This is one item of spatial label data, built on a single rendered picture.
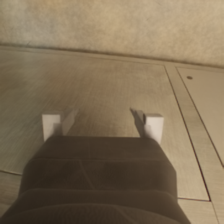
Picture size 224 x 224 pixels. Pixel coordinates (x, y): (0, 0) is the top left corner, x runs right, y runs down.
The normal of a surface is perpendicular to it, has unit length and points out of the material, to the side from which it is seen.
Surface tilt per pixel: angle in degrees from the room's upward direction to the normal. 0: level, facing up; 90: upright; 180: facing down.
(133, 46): 0
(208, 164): 90
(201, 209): 90
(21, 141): 90
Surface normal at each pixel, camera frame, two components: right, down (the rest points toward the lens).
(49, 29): -0.11, 0.62
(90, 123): 0.07, -0.77
